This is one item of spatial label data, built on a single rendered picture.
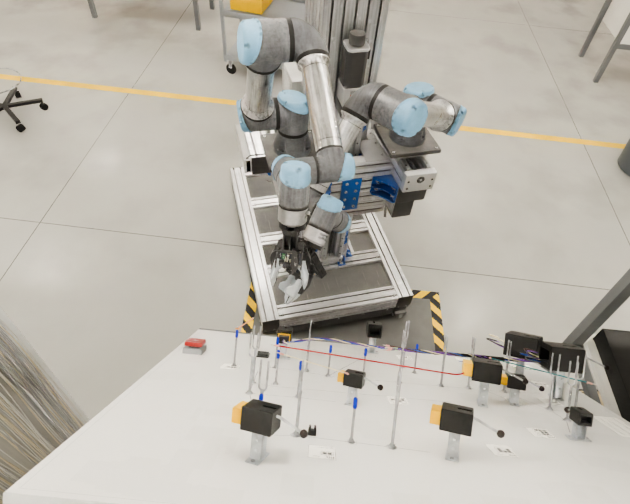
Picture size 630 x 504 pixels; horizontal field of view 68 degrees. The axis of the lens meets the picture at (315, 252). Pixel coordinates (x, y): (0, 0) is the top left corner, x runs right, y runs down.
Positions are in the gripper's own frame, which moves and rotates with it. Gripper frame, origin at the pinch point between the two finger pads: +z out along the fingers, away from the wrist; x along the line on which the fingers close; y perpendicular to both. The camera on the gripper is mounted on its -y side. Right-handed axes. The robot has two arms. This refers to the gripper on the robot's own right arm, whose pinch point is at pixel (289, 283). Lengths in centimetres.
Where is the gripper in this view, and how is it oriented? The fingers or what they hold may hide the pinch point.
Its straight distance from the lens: 133.2
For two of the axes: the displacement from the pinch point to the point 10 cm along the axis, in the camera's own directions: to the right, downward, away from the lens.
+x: 10.0, 1.0, -0.1
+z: -0.8, 8.8, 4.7
